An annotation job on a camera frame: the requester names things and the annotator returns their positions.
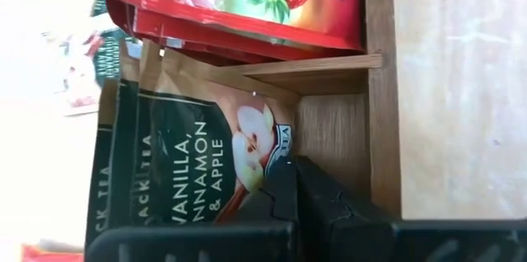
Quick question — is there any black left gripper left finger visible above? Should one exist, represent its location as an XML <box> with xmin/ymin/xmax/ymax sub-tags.
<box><xmin>84</xmin><ymin>155</ymin><xmax>300</xmax><ymax>262</ymax></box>

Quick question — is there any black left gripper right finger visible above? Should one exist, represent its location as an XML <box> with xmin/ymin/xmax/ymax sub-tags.
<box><xmin>296</xmin><ymin>154</ymin><xmax>527</xmax><ymax>262</ymax></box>

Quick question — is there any brown wooden compartment tray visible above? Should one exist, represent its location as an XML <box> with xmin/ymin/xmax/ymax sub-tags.
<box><xmin>139</xmin><ymin>0</ymin><xmax>403</xmax><ymax>220</ymax></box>

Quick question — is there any red strawberry tea bag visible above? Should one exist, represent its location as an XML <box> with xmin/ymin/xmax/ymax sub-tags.
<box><xmin>109</xmin><ymin>0</ymin><xmax>363</xmax><ymax>65</ymax></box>
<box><xmin>105</xmin><ymin>0</ymin><xmax>366</xmax><ymax>53</ymax></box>

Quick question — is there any orange peach tea bag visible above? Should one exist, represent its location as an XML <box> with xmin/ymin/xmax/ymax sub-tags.
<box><xmin>21</xmin><ymin>243</ymin><xmax>87</xmax><ymax>262</ymax></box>

